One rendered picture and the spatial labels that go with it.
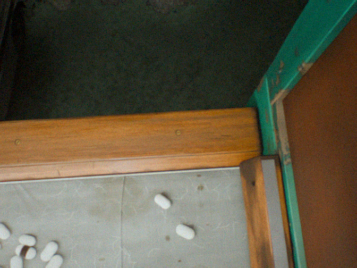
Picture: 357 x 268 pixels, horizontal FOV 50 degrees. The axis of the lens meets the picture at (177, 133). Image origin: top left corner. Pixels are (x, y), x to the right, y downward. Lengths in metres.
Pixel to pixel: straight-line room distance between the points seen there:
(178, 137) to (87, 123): 0.18
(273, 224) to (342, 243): 0.16
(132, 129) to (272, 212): 0.31
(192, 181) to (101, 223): 0.19
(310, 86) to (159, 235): 0.39
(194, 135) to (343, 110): 0.35
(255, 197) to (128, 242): 0.26
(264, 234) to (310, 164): 0.15
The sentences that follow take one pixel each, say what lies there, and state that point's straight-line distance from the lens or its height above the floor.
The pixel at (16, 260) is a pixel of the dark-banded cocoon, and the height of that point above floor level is 0.76.
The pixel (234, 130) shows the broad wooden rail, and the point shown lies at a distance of 0.78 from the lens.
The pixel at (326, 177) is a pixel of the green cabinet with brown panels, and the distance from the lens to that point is 0.55.
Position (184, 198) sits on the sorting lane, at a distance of 0.77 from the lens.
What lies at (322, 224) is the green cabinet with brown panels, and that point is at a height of 0.96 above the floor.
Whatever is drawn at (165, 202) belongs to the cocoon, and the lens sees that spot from 0.75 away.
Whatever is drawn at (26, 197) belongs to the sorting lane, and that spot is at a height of 0.74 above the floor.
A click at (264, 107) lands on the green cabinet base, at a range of 0.76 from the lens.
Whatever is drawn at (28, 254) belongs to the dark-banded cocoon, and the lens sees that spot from 0.78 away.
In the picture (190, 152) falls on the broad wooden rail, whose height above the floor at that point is 0.76.
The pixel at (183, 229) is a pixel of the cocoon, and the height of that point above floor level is 0.76.
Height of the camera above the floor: 1.50
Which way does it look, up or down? 75 degrees down
